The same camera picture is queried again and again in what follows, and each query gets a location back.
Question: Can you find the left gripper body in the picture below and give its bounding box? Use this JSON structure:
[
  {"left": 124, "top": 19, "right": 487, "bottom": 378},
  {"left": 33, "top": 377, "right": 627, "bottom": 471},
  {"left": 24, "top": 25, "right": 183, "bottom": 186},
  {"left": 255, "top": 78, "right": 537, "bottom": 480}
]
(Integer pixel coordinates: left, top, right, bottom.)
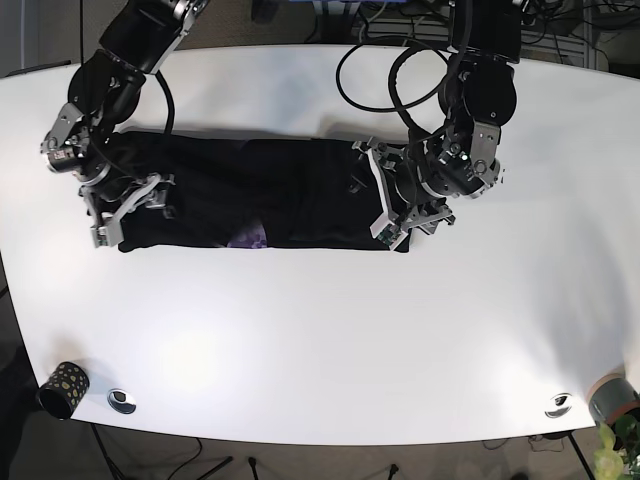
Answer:
[{"left": 352, "top": 121, "right": 502, "bottom": 235}]

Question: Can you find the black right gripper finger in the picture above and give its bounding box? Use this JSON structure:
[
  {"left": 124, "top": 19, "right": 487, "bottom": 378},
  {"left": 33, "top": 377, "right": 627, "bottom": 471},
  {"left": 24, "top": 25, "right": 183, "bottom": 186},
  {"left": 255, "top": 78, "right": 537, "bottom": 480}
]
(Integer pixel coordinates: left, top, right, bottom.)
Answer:
[
  {"left": 91, "top": 217, "right": 124, "bottom": 248},
  {"left": 157, "top": 184, "right": 177, "bottom": 220}
]

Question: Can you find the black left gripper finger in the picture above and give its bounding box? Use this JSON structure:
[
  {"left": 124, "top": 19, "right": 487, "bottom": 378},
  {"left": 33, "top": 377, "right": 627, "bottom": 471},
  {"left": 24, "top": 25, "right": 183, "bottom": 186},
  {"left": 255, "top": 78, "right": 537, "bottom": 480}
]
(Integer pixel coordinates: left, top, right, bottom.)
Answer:
[
  {"left": 348, "top": 157, "right": 377, "bottom": 193},
  {"left": 370, "top": 215, "right": 408, "bottom": 250}
]

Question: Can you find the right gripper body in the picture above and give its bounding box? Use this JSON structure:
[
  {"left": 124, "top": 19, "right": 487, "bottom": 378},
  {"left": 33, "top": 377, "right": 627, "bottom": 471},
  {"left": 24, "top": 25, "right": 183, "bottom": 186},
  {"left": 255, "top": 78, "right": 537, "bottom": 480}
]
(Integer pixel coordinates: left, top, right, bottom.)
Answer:
[{"left": 40, "top": 102, "right": 175, "bottom": 227}]

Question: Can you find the black T-shirt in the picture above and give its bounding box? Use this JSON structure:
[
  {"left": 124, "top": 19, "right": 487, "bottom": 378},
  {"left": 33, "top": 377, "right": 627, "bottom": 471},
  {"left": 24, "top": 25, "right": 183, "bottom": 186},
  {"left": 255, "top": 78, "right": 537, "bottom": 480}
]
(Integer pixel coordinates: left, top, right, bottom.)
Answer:
[{"left": 117, "top": 131, "right": 386, "bottom": 252}]

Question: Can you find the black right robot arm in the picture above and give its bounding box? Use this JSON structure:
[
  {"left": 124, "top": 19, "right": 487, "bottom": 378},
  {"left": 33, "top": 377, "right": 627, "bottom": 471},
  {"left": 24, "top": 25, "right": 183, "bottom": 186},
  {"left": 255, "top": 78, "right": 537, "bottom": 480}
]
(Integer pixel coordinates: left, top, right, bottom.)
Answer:
[{"left": 40, "top": 1, "right": 208, "bottom": 247}]

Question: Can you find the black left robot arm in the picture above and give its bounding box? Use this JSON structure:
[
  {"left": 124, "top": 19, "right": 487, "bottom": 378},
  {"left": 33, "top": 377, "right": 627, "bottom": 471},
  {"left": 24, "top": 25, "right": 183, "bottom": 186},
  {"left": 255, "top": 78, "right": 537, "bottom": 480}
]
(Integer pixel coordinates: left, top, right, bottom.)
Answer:
[{"left": 353, "top": 1, "right": 524, "bottom": 250}]

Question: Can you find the left silver table grommet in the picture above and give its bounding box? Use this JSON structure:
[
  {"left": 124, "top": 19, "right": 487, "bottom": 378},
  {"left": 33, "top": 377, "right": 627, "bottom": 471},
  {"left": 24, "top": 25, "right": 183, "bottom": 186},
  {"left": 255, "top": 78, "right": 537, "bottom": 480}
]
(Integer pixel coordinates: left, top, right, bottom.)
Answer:
[{"left": 107, "top": 389, "right": 137, "bottom": 415}]

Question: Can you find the silver table grommet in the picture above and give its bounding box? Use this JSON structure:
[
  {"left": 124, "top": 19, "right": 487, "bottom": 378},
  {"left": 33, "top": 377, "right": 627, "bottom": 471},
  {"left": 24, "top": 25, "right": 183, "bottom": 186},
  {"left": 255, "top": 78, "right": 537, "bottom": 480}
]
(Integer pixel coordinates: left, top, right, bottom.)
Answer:
[
  {"left": 107, "top": 389, "right": 137, "bottom": 415},
  {"left": 544, "top": 393, "right": 573, "bottom": 419}
]

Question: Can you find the black gold spotted cup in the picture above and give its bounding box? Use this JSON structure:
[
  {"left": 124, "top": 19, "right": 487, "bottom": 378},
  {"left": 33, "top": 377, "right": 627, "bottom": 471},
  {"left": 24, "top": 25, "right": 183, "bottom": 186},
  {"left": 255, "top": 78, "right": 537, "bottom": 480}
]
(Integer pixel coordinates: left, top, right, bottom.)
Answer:
[{"left": 37, "top": 362, "right": 90, "bottom": 420}]

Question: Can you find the right silver table grommet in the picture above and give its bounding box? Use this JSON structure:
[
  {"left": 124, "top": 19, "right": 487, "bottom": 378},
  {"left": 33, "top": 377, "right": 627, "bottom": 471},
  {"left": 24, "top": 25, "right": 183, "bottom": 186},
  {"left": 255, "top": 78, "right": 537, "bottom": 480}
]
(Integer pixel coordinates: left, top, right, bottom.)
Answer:
[{"left": 544, "top": 393, "right": 573, "bottom": 419}]

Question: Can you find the grey plant pot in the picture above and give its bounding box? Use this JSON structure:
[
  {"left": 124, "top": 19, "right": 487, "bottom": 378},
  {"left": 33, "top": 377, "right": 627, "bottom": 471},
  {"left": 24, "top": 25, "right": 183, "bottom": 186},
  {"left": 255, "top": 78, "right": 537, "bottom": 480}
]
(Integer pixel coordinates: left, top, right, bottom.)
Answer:
[{"left": 586, "top": 373, "right": 639, "bottom": 426}]

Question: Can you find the green potted plant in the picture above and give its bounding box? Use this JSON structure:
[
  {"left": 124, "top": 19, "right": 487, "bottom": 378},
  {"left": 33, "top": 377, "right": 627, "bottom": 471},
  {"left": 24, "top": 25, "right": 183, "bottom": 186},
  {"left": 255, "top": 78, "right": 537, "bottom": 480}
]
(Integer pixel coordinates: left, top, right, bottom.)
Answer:
[{"left": 594, "top": 414, "right": 639, "bottom": 480}]

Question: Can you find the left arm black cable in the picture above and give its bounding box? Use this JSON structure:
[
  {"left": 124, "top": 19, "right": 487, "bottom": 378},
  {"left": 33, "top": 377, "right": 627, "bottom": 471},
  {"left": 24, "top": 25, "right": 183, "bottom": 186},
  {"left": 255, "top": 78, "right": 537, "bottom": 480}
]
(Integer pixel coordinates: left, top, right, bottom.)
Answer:
[{"left": 335, "top": 0, "right": 474, "bottom": 146}]

